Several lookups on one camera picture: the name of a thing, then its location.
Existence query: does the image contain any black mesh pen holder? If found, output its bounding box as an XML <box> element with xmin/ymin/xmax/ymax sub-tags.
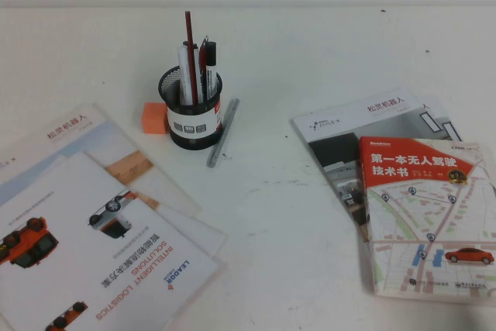
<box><xmin>157</xmin><ymin>66</ymin><xmax>225</xmax><ymax>150</ymax></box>

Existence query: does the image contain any white marker pen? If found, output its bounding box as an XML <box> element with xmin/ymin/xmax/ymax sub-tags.
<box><xmin>177</xmin><ymin>40</ymin><xmax>199</xmax><ymax>106</ymax></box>

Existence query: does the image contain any white brochure with grey windows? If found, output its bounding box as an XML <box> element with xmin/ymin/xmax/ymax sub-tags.
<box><xmin>410</xmin><ymin>94</ymin><xmax>464</xmax><ymax>142</ymax></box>

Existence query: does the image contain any black capped marker pen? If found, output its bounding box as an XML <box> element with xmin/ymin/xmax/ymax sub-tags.
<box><xmin>204</xmin><ymin>40</ymin><xmax>218</xmax><ymax>102</ymax></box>

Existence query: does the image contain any silver pen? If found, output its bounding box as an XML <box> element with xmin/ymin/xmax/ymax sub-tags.
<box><xmin>206</xmin><ymin>98</ymin><xmax>240</xmax><ymax>169</ymax></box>

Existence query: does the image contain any red book with map cover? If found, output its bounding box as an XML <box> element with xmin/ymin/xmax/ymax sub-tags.
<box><xmin>358</xmin><ymin>136</ymin><xmax>496</xmax><ymax>305</ymax></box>

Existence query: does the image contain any AgileX brochure grey photo cover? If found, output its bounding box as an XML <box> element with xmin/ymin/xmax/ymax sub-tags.
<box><xmin>291</xmin><ymin>86</ymin><xmax>431</xmax><ymax>245</ymax></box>

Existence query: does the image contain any orange block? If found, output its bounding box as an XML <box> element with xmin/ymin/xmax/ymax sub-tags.
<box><xmin>141</xmin><ymin>102</ymin><xmax>170</xmax><ymax>135</ymax></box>

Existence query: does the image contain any LEADOR logistics brochure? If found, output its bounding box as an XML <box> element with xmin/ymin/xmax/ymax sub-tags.
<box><xmin>0</xmin><ymin>151</ymin><xmax>226</xmax><ymax>331</ymax></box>

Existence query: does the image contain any red pencil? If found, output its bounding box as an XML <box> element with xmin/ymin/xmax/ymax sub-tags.
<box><xmin>184</xmin><ymin>10</ymin><xmax>199</xmax><ymax>105</ymax></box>

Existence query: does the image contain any AgileX brochure pale blue cover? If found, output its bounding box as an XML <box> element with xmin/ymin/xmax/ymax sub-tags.
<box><xmin>0</xmin><ymin>102</ymin><xmax>205</xmax><ymax>219</ymax></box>

